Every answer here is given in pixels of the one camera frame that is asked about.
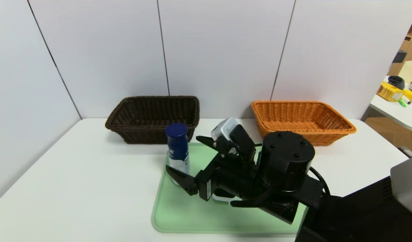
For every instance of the white side table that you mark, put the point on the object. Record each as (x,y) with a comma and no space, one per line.
(394,112)

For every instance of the dark grey box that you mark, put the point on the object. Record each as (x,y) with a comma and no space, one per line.
(398,56)

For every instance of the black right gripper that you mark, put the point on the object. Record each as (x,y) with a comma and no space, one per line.
(206,183)

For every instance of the orange wicker basket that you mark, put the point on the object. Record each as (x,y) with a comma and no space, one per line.
(293,117)

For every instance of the yellow box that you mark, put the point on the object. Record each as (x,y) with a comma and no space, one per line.
(388,92)

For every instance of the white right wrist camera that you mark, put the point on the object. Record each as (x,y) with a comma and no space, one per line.
(224,129)

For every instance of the white bottle with blue cap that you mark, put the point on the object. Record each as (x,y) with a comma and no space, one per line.
(176,137)

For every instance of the green marker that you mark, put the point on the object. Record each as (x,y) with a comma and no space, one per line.
(402,103)

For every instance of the cream plastic container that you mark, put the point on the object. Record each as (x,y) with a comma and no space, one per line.
(410,71)

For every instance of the light green plastic tray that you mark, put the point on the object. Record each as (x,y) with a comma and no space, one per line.
(192,215)

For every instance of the grey chair base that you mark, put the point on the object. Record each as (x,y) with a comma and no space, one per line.
(407,152)

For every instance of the dark brown wicker basket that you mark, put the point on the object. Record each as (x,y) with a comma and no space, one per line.
(142,132)

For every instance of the white marker with black cap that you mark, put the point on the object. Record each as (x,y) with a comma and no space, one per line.
(407,99)

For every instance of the black round object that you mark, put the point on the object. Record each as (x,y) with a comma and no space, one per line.
(396,81)

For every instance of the black and white eraser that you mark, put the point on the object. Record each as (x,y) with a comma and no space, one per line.
(222,199)

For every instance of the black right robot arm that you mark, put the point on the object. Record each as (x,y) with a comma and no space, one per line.
(286,158)

